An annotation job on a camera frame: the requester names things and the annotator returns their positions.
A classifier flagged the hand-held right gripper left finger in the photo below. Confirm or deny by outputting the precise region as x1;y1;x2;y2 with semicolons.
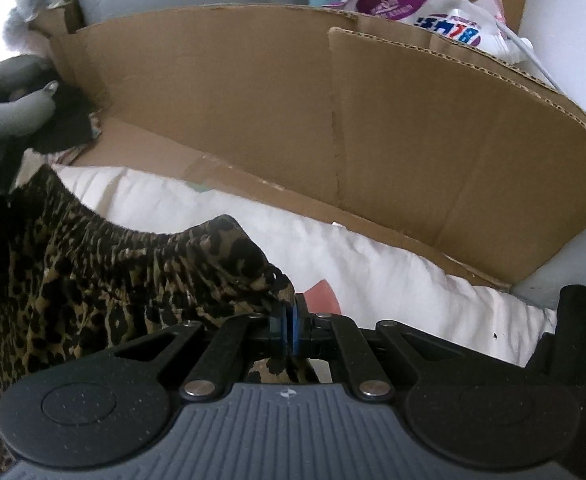
115;305;290;401

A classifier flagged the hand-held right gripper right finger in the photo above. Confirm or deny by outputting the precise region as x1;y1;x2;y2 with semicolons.
293;294;456;402

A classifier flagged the leopard print garment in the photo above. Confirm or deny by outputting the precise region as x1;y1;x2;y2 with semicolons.
0;162;324;480

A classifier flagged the white printed bed sheet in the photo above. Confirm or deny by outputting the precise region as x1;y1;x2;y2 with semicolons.
15;162;559;386

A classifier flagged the brown cardboard box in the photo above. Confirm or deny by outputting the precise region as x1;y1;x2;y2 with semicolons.
25;2;586;293

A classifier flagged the black cloth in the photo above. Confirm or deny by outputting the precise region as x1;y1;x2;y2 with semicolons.
528;285;586;480

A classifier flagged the purple white plastic bag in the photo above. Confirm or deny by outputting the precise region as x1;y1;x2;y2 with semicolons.
323;0;534;66

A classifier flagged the white cable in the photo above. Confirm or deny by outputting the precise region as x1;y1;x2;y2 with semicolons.
375;0;561;91

